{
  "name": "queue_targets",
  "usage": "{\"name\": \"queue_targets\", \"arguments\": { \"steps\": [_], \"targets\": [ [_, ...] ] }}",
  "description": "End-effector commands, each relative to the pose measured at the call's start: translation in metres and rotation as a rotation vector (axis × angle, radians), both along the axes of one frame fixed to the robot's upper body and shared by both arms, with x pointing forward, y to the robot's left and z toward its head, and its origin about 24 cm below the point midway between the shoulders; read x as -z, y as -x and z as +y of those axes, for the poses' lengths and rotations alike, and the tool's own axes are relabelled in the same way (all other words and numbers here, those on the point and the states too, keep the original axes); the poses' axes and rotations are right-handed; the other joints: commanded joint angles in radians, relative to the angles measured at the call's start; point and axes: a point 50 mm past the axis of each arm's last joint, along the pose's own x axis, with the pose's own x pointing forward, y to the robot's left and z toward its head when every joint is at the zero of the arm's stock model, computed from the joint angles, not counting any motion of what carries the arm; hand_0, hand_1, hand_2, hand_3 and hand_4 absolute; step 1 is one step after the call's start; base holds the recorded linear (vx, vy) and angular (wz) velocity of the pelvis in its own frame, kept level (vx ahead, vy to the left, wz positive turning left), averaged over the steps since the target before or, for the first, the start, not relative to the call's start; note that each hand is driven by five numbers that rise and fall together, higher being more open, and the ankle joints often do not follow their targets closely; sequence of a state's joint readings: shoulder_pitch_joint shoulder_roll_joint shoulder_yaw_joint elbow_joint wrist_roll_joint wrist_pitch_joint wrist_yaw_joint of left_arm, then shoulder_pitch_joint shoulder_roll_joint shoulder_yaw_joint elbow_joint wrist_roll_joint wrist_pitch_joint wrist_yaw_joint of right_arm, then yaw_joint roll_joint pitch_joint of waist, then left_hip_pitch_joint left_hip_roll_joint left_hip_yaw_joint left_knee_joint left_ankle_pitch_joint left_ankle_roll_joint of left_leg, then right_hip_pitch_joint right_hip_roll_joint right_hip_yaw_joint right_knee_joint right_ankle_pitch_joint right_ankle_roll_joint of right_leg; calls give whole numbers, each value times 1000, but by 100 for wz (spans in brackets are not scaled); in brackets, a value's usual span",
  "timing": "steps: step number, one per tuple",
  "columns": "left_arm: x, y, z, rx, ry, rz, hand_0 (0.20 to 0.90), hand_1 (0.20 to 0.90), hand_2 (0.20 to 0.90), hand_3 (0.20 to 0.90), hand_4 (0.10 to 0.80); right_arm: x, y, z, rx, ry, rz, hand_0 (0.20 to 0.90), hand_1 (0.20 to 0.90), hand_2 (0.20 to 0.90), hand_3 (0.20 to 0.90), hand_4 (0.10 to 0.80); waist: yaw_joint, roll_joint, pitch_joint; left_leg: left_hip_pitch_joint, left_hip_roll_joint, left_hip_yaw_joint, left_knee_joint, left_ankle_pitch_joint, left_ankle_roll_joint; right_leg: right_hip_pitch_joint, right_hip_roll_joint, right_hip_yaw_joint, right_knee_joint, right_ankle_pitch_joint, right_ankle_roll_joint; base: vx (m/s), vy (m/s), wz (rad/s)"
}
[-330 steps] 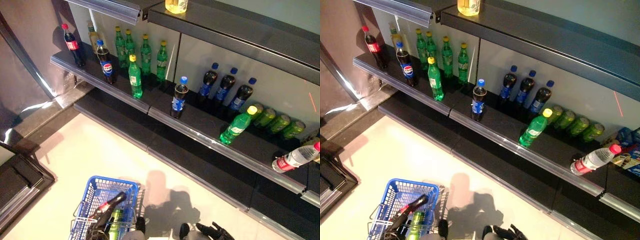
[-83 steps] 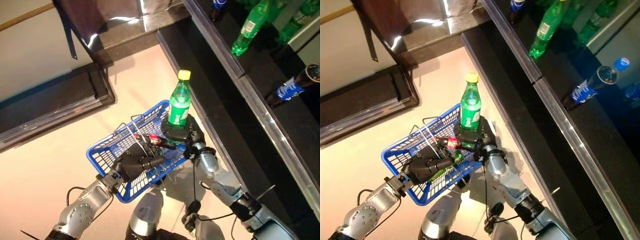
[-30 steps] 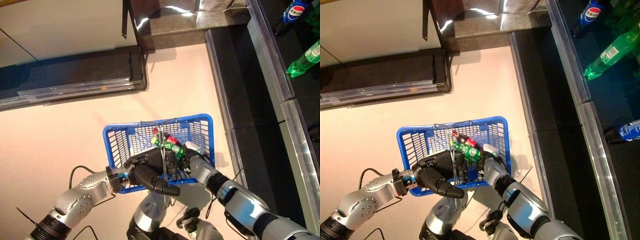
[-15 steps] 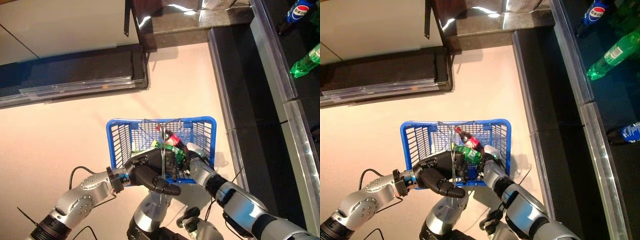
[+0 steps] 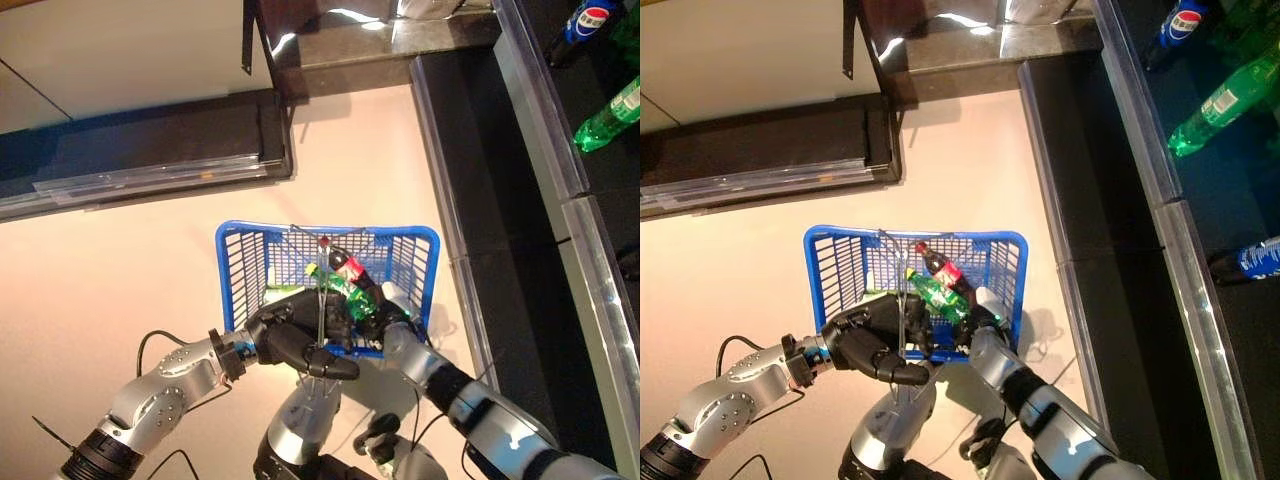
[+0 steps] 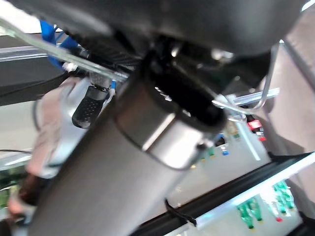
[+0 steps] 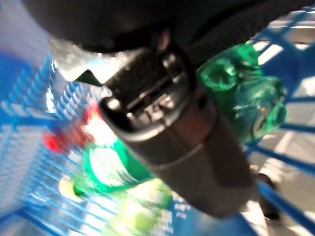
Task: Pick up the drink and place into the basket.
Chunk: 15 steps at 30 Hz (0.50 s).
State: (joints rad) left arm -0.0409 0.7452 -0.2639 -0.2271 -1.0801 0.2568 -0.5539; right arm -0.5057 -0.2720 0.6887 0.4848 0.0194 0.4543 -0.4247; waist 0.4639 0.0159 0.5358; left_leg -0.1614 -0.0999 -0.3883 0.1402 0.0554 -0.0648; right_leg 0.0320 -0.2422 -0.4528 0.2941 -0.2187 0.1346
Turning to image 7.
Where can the green Sprite bottle yellow cap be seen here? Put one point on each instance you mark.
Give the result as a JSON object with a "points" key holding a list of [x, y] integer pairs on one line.
{"points": [[246, 98]]}

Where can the blue plastic shopping basket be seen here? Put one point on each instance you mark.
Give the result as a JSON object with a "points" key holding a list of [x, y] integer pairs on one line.
{"points": [[290, 61]]}

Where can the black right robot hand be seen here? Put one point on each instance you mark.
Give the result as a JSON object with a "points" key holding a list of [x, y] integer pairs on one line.
{"points": [[184, 147]]}

